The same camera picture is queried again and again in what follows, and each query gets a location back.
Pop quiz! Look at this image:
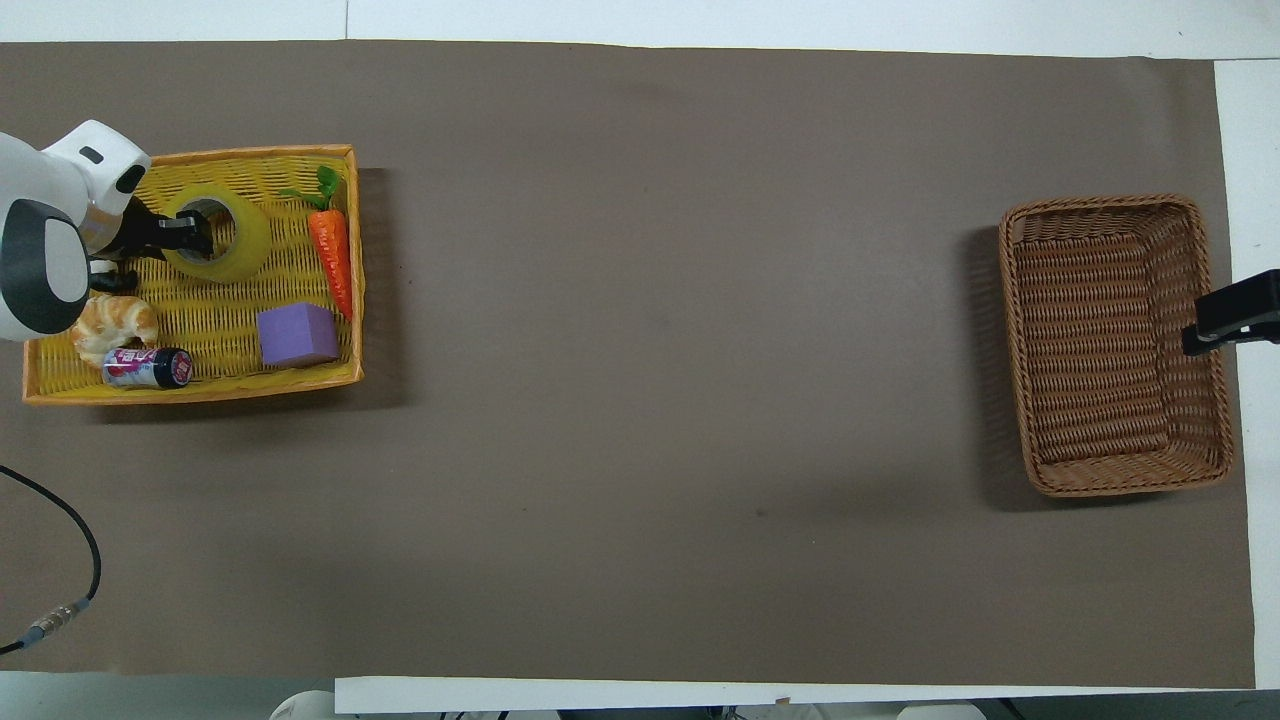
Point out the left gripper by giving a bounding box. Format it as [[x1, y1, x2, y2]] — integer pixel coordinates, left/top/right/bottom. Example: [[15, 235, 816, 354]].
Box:
[[110, 196, 215, 264]]

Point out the yellow tape roll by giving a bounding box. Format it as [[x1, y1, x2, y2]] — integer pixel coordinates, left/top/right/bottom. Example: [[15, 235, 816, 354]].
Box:
[[158, 183, 273, 285]]

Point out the yellow wicker basket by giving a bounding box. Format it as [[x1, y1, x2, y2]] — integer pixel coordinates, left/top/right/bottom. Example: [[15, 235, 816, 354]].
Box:
[[22, 145, 367, 407]]

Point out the brown wicker basket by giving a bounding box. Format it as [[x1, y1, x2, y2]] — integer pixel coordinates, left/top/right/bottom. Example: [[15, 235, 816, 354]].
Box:
[[997, 194, 1237, 499]]

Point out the toy croissant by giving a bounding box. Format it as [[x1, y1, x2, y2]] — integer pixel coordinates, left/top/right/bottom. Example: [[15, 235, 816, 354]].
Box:
[[69, 294, 160, 370]]

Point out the small drink can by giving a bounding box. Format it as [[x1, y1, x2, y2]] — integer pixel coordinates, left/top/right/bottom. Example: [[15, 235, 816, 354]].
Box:
[[101, 345, 195, 392]]

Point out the orange toy carrot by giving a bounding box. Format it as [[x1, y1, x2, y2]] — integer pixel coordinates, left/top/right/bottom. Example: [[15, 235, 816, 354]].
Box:
[[279, 165, 357, 324]]

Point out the purple cube block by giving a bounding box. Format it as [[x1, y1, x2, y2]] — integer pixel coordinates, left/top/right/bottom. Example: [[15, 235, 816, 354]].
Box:
[[256, 302, 342, 370]]

